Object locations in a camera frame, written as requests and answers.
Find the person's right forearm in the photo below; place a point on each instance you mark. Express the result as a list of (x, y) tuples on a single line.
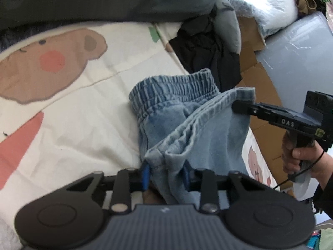
[(326, 195)]

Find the person's right hand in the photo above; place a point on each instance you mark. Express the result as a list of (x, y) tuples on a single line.
[(316, 161)]

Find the cream bear print bed sheet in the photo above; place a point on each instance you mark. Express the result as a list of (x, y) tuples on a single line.
[(91, 104)]

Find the grey neck pillow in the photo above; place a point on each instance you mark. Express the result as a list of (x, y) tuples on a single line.
[(229, 31)]

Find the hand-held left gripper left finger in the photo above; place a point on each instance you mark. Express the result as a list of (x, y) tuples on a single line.
[(146, 177)]

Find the flattened cardboard sheet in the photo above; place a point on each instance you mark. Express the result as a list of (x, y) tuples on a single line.
[(260, 83)]

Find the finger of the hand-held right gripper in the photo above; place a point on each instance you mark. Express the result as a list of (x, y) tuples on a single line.
[(242, 107)]

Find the dark grey pillow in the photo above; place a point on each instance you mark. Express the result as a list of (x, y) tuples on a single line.
[(104, 0)]

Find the black clothes pile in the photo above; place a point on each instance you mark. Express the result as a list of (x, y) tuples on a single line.
[(208, 57)]

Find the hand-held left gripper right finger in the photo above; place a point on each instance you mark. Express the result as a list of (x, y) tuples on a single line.
[(187, 181)]

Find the clear plastic bag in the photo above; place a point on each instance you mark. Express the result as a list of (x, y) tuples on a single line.
[(270, 5)]

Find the light blue denim pants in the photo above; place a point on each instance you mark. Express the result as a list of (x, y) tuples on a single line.
[(208, 135)]

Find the teal printed blanket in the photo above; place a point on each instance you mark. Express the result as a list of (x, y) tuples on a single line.
[(322, 242)]

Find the grey fuzzy blanket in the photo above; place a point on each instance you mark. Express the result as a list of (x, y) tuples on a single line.
[(13, 39)]

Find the brown cloth item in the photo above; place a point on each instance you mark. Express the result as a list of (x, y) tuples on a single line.
[(304, 4)]

